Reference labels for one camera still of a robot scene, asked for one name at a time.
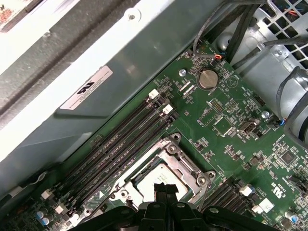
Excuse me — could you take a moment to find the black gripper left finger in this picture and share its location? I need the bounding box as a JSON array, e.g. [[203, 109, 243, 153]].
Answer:
[[74, 183, 169, 231]]

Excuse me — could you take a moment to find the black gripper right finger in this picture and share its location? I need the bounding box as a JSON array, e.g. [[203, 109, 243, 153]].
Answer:
[[166, 184, 277, 231]]

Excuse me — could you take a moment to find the silver CPU green edge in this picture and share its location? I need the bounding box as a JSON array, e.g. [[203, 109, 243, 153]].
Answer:
[[133, 162, 191, 204]]

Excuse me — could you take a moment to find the metal socket cover frame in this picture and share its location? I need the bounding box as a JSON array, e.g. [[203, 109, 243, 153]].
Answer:
[[115, 141, 210, 210]]

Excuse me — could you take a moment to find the CPU socket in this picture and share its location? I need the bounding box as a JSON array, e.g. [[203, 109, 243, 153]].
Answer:
[[105, 132, 217, 212]]

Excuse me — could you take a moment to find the green motherboard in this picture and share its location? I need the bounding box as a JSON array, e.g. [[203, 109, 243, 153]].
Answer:
[[0, 40, 308, 231]]

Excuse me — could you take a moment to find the white label sticker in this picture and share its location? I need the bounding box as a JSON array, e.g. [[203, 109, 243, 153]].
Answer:
[[59, 65, 114, 112]]

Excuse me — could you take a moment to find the round coin battery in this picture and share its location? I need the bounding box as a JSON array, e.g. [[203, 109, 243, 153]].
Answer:
[[197, 68, 218, 90]]

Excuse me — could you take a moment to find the black open PC case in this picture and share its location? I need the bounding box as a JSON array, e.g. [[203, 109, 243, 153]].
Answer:
[[0, 0, 308, 231]]

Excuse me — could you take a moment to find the grey metal drive cage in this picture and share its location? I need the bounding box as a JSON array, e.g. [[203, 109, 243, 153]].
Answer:
[[247, 0, 308, 80]]

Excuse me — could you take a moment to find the black cable white tag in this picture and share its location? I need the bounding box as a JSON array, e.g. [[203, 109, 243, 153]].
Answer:
[[0, 172, 48, 202]]

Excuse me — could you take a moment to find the thick black cable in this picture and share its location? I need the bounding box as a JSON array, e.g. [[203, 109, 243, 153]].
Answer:
[[276, 66, 308, 145]]

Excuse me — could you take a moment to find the thin black cable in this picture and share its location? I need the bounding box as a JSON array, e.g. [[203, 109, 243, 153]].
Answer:
[[232, 36, 308, 70]]

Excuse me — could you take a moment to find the flat black cable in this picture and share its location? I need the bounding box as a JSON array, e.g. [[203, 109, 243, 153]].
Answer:
[[226, 0, 259, 63]]

